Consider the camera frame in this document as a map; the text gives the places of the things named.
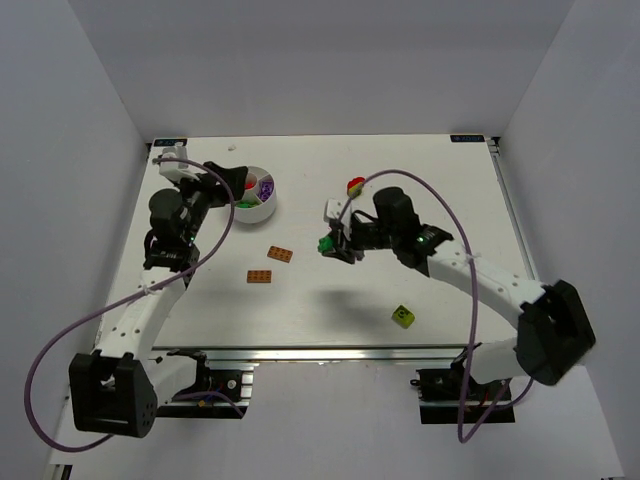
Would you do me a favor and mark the purple butterfly lego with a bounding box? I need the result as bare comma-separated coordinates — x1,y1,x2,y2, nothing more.
258,180,274,203

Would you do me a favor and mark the red and lime lego stack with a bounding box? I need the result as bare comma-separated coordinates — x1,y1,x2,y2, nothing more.
347,177,366,199

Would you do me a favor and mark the lime lego with print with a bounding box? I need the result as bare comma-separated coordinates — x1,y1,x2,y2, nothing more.
391,305,415,329

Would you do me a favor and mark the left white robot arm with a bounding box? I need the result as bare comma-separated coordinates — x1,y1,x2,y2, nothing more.
69,159,249,438

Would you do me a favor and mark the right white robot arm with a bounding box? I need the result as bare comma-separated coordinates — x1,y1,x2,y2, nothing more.
318,187,596,387

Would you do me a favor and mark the white round divided container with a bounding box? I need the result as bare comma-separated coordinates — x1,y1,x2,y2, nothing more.
234,166,277,225

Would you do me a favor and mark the left blue table label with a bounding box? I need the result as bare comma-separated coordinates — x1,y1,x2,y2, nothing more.
152,138,188,148

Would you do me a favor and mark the blue table label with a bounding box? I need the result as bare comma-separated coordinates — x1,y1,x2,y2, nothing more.
449,134,485,143
152,138,188,148

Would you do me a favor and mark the upper orange flat lego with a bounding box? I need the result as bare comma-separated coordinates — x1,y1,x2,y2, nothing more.
267,246,293,263

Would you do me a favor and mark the orange flat lego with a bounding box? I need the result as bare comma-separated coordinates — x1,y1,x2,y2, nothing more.
267,246,293,263
246,270,272,284

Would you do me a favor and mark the lower orange flat lego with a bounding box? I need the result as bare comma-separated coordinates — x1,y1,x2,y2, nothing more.
246,270,272,284

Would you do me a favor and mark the right blue table label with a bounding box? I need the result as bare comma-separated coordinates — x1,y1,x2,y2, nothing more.
449,134,485,143

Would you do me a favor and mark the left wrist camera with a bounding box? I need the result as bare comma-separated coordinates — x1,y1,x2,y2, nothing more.
152,141,202,185

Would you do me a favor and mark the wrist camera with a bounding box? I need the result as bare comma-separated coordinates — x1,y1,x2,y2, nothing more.
323,198,352,236
152,141,202,185

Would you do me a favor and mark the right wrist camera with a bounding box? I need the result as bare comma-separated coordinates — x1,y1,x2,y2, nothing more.
323,198,352,236

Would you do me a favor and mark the aluminium table frame rail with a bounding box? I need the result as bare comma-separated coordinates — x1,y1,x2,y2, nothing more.
149,343,521,364

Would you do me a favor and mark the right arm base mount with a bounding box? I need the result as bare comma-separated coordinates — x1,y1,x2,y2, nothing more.
408,359,516,425

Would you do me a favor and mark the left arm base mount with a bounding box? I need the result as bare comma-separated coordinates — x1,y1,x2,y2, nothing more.
145,349,254,420

